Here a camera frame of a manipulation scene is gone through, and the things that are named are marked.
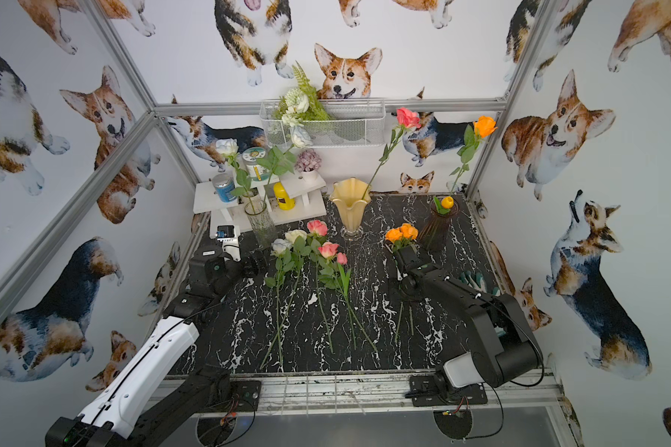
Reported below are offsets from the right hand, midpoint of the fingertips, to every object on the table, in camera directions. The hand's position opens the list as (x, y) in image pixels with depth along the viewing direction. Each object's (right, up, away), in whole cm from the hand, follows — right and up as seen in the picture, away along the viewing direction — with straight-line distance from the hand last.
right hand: (402, 286), depth 90 cm
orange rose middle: (+4, +17, +13) cm, 22 cm away
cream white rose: (-35, +8, +10) cm, 38 cm away
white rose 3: (-39, +7, +7) cm, 41 cm away
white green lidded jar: (-48, +38, +2) cm, 62 cm away
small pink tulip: (-19, +3, +5) cm, 20 cm away
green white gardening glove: (+26, +1, +5) cm, 27 cm away
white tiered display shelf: (-38, +30, +12) cm, 50 cm away
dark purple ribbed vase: (+13, +18, +7) cm, 23 cm away
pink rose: (-29, +18, +16) cm, 38 cm away
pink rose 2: (-24, +1, +5) cm, 25 cm away
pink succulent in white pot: (-32, +41, +7) cm, 53 cm away
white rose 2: (-54, +44, -4) cm, 70 cm away
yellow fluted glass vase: (-17, +30, +10) cm, 36 cm away
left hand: (-44, +15, -11) cm, 48 cm away
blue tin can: (-59, +33, +3) cm, 68 cm away
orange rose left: (-1, +16, +13) cm, 21 cm away
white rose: (-38, +40, -6) cm, 56 cm away
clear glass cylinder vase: (-48, +20, +7) cm, 53 cm away
